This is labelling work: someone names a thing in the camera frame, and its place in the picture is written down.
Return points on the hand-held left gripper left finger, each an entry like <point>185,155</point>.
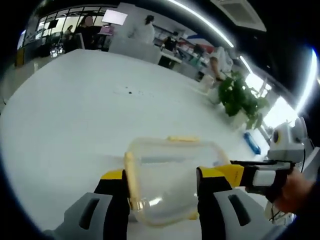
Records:
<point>100,205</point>

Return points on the clear plastic buckle container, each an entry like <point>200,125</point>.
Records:
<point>172,175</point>

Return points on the brown cardboard box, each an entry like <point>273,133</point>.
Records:
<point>20,57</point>

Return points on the storage shelf with boxes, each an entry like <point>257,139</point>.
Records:
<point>180,42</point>

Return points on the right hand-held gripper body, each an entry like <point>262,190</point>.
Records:
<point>290,142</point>

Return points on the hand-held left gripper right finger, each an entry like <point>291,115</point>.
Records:
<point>225,207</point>

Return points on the person's right hand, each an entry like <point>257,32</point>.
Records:
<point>297,192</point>

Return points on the long ceiling light strip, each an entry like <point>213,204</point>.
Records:
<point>207,22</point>

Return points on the blue wet wipes packet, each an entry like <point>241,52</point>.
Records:
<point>252,142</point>

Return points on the computer monitor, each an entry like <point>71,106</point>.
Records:
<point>115,18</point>

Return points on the ceiling air vent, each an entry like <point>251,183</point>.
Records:
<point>240,13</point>

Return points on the green potted plant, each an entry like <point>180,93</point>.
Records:
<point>240,100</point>

